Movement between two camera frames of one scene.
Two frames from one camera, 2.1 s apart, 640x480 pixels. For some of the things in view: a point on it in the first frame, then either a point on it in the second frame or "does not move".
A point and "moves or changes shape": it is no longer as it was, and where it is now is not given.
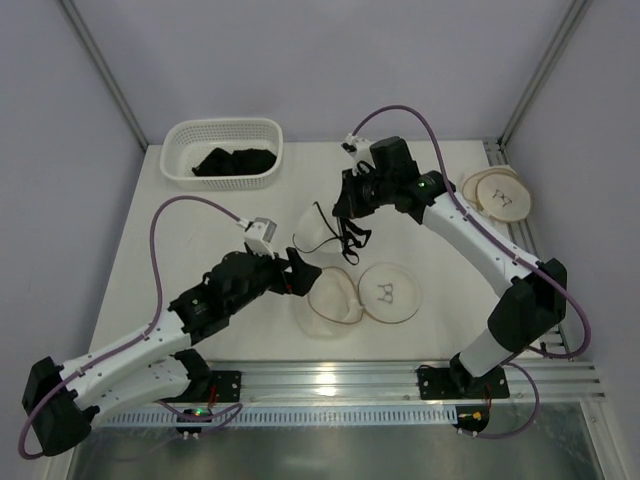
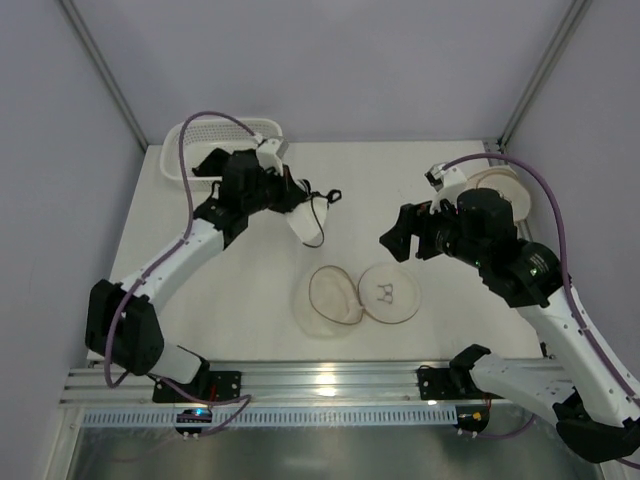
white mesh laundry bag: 388,294 does not move
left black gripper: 288,272 -> 282,187
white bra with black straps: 314,233 moves or changes shape
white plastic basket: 222,153 does not move
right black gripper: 347,198 -> 423,234
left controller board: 193,429 does not move
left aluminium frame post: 81,29 does not move
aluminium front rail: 396,383 does not move
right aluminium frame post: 496,149 does not move
